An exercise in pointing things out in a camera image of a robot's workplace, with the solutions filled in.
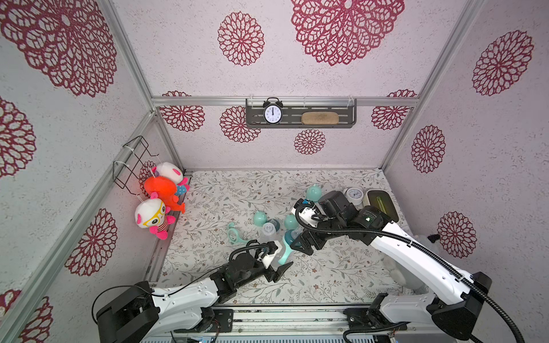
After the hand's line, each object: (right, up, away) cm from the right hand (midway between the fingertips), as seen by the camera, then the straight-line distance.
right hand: (297, 235), depth 69 cm
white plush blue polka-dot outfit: (-52, +22, +25) cm, 62 cm away
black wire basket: (-60, +22, +6) cm, 64 cm away
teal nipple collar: (-3, 0, -1) cm, 3 cm away
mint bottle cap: (-14, +2, +28) cm, 32 cm away
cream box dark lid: (+44, +10, +31) cm, 55 cm away
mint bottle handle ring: (-3, -4, -3) cm, 6 cm away
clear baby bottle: (-10, -2, +13) cm, 16 cm away
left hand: (-4, -9, +8) cm, 13 cm away
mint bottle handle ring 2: (-26, -2, +26) cm, 37 cm away
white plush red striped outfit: (-53, +6, +11) cm, 54 cm away
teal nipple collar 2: (-6, -1, +28) cm, 29 cm away
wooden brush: (+12, +45, +21) cm, 51 cm away
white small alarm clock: (+32, +12, +37) cm, 51 cm away
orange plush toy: (-54, +15, +20) cm, 59 cm away
